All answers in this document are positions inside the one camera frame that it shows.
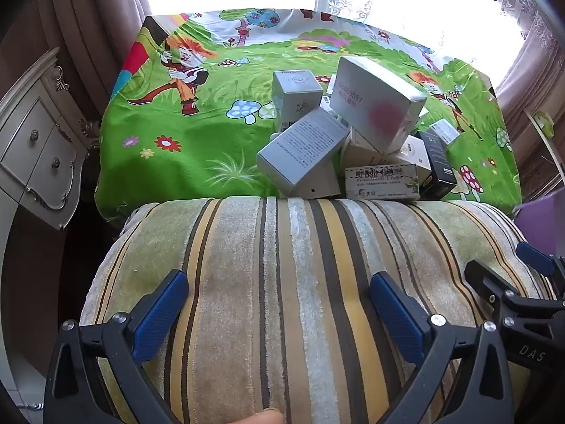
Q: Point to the black box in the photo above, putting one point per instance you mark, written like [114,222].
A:
[437,168]

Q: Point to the striped plush cushion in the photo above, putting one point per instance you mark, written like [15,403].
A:
[287,296]

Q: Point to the silver green box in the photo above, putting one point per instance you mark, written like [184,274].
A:
[293,97]

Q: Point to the white box with pink blot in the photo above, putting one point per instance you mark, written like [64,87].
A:
[375,101]

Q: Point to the small white cube box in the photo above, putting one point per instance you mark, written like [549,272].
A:
[412,155]

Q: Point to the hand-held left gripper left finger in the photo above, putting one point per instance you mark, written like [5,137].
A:
[161,313]

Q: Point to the white bar table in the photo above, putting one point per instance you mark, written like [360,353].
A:
[551,159]

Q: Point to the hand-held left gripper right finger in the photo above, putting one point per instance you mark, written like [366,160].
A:
[397,313]

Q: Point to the white box with green label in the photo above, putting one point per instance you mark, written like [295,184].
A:
[382,182]

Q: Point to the grey box with small text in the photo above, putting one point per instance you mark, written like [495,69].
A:
[300,148]

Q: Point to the green tissue box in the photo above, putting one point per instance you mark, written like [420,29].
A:
[545,123]

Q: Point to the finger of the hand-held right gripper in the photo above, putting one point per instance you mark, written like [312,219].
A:
[485,279]
[535,255]

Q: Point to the green cartoon printed cloth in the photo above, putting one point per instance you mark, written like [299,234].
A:
[198,150]

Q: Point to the purple cardboard storage box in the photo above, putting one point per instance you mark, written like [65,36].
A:
[540,225]

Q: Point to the cream carved nightstand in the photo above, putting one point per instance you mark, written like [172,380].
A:
[39,141]

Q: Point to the person's left hand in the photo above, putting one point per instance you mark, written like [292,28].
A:
[262,417]

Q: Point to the brown pink curtain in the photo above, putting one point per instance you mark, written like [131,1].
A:
[529,79]
[97,17]

